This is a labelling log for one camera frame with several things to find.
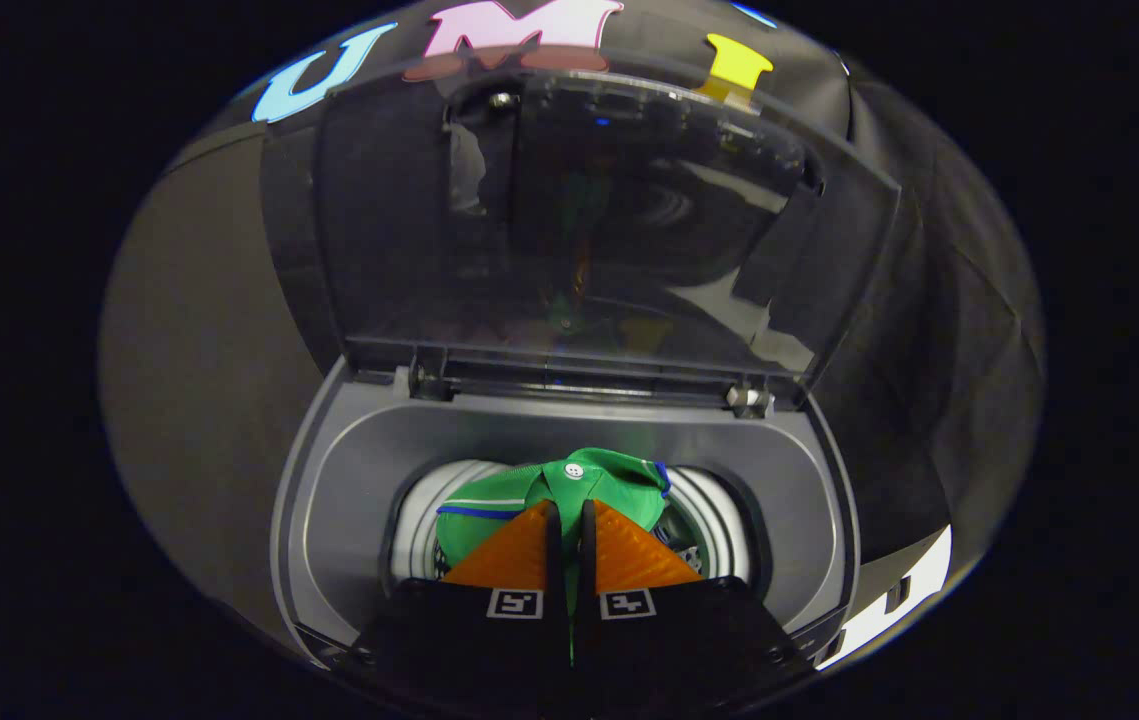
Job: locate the green polo shirt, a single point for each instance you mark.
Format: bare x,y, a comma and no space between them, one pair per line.
499,495

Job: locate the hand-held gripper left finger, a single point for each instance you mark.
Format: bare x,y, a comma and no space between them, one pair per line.
554,570

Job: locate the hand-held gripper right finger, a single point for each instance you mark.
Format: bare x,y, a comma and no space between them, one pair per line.
587,570

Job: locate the dark glass washing machine lid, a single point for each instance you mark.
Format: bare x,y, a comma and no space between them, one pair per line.
579,250

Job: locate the white board with black marks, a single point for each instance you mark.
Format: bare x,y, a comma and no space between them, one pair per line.
914,580

